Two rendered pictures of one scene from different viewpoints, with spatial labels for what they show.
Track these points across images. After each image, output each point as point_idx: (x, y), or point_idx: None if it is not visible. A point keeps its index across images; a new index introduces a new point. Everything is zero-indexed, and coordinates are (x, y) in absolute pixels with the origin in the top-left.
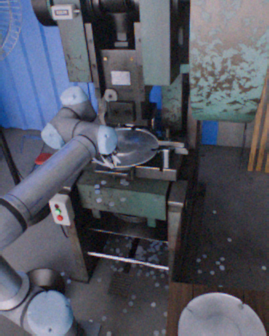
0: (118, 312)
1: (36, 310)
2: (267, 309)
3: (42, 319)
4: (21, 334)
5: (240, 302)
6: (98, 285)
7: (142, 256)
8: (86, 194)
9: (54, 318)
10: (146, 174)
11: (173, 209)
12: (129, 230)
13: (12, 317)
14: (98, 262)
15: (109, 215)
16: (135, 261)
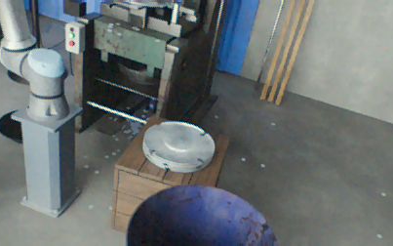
0: (99, 156)
1: (36, 54)
2: (224, 144)
3: (40, 59)
4: (4, 149)
5: (203, 132)
6: (88, 136)
7: (137, 128)
8: (100, 33)
9: (49, 61)
10: (155, 26)
11: (169, 51)
12: (130, 86)
13: (14, 61)
14: (95, 122)
15: (116, 74)
16: (129, 115)
